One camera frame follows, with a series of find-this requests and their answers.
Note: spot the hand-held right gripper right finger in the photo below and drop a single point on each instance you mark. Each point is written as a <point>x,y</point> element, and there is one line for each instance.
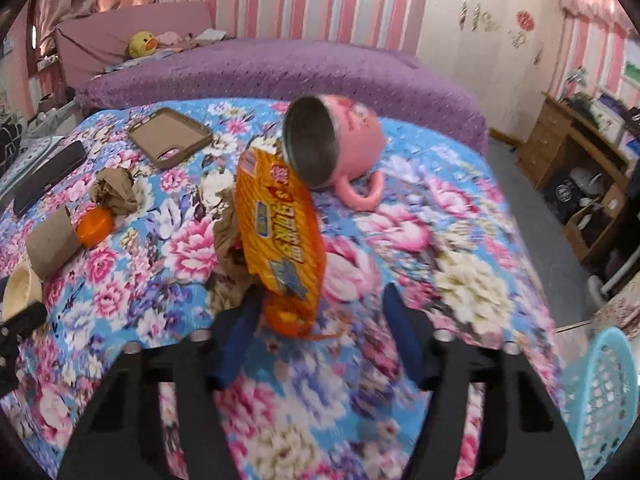
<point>405,332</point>

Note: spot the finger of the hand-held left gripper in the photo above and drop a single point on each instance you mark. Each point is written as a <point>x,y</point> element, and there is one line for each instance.
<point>27,317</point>

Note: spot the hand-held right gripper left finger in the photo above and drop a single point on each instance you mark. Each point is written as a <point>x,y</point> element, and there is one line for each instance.
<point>240,342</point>

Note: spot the cardboard tube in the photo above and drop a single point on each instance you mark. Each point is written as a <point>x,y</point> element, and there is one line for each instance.
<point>50,245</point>

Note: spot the brown paper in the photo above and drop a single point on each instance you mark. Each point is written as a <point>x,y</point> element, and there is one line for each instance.
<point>227,255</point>
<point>117,190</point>

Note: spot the tangerine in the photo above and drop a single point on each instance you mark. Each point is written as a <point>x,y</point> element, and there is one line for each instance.
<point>95,227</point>

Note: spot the orange snack wrapper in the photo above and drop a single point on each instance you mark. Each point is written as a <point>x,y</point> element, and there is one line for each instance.
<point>280,230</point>

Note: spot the teal plastic basket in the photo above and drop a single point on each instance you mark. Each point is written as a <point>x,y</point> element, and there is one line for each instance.
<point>600,400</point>

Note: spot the floral tablecloth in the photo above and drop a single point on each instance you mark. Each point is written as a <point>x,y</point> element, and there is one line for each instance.
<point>400,240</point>

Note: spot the black phone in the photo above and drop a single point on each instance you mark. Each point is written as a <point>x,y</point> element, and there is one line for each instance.
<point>50,175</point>

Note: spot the polka dot cloth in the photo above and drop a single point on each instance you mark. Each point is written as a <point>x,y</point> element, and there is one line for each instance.
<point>35,152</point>

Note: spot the black patterned bag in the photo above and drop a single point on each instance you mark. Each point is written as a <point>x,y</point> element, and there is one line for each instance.
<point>10,142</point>

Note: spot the pink mug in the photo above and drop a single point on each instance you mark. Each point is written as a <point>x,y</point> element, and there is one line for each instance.
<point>360,135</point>

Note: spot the black bag with round label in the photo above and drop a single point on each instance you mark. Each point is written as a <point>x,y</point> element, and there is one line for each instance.
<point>557,190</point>

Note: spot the beige floral curtain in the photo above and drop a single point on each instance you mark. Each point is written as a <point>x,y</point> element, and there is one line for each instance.
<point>620,312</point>

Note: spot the brown phone case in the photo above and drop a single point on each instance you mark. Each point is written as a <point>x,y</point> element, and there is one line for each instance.
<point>170,135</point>

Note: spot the wooden desk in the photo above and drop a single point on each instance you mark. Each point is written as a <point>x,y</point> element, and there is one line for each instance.
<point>545,135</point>

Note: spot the purple dotted bedspread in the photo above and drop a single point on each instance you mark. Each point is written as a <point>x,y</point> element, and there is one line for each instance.
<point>300,70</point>

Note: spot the white wardrobe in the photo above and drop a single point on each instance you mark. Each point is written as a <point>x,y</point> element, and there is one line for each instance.
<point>475,60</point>

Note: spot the pink covered headboard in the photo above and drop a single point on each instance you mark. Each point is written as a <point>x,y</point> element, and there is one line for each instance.
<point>100,35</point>

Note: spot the yellow duck plush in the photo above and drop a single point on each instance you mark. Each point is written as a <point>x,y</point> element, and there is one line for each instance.
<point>141,45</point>

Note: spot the white cloth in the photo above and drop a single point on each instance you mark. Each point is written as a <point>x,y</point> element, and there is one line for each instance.
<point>210,35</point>

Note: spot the pink soft toy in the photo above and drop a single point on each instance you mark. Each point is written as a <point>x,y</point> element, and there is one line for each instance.
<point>170,37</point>

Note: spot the pink curtain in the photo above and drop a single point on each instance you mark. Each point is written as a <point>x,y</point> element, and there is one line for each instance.
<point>60,5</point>

